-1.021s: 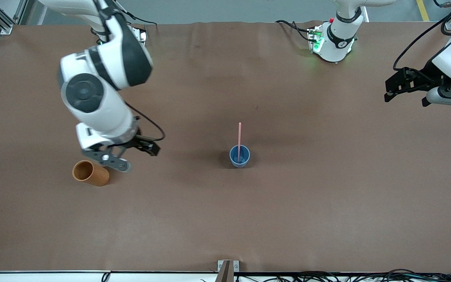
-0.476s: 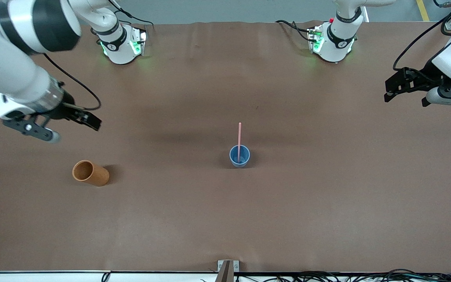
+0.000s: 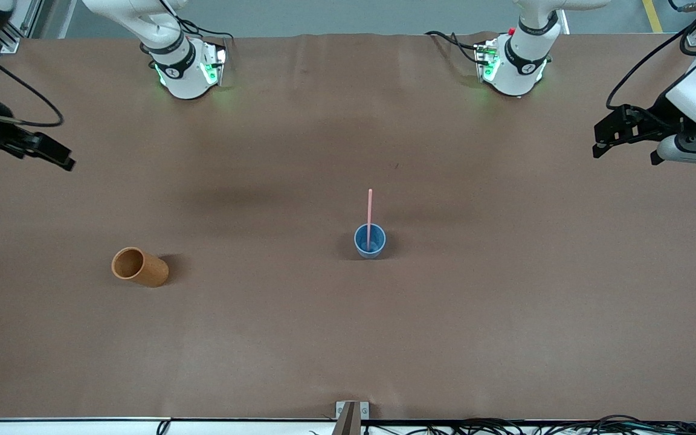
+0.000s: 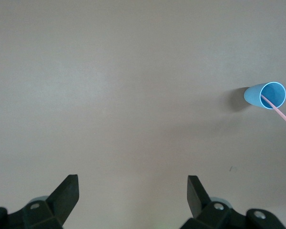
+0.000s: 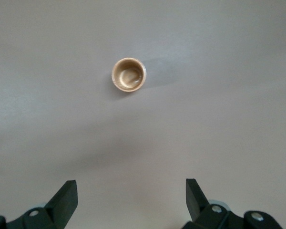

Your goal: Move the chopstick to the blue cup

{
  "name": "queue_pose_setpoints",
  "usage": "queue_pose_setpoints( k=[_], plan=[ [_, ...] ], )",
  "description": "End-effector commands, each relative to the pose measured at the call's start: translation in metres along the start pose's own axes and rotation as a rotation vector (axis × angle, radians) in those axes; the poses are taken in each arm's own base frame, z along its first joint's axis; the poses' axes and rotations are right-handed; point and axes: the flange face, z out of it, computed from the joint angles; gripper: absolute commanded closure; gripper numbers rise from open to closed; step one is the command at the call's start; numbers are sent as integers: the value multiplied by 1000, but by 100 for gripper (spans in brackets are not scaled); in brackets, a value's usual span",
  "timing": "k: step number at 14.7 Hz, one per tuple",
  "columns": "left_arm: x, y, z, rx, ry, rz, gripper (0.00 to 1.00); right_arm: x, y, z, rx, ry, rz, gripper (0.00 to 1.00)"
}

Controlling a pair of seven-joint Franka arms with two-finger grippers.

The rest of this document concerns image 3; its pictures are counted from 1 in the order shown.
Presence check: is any blue cup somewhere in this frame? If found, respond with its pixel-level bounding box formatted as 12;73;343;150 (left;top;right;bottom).
353;223;387;260

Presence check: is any orange cup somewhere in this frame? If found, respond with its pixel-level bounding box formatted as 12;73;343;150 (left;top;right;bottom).
111;246;170;288

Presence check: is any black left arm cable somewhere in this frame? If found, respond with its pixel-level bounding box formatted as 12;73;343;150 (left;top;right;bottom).
606;0;696;111

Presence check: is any black base cable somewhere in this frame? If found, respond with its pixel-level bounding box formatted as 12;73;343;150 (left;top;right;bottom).
424;30;489;68
173;19;233;44

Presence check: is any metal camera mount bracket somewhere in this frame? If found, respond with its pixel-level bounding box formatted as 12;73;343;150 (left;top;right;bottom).
331;401;370;435

